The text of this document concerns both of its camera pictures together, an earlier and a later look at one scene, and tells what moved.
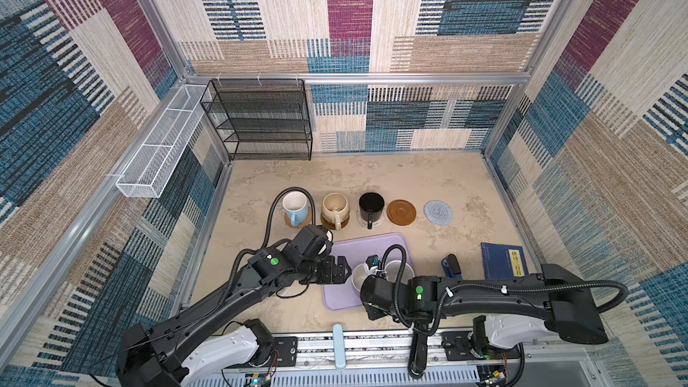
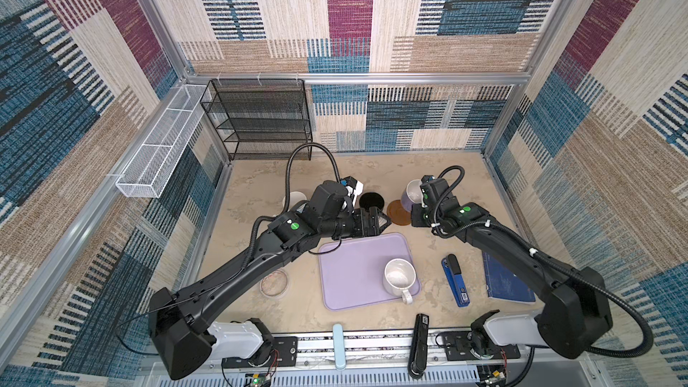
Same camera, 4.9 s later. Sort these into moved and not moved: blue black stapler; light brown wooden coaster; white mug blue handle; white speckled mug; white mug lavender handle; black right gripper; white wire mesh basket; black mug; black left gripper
Moved: black left gripper; black right gripper; white mug lavender handle
Not moved: blue black stapler; black mug; white speckled mug; light brown wooden coaster; white mug blue handle; white wire mesh basket
